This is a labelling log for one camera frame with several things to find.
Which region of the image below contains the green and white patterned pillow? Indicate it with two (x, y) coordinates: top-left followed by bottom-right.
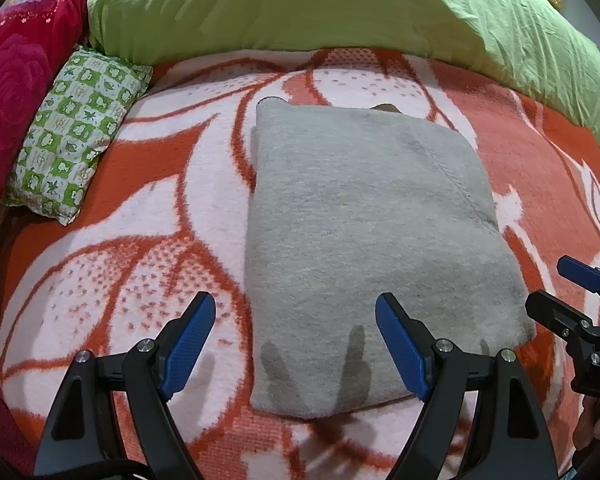
(2, 46), (154, 226)

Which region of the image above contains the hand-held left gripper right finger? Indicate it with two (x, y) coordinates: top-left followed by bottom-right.
(375, 292), (561, 480)

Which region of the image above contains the magenta rose print blanket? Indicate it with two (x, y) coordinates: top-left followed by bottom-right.
(0, 0), (101, 306)

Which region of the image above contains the orange and white floral blanket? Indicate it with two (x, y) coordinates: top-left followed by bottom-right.
(0, 47), (600, 480)

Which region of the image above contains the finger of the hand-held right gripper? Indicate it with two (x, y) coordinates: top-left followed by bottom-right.
(556, 255), (600, 318)
(525, 290), (595, 348)

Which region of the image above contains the light green duvet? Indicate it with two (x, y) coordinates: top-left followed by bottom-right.
(87, 0), (600, 143)

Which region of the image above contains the person's right hand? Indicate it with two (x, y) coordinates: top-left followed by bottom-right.
(572, 395), (600, 453)

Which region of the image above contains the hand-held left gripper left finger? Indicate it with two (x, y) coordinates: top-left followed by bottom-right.
(32, 291), (217, 480)

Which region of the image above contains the grey knit sweater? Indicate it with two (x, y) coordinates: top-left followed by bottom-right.
(244, 96), (537, 421)

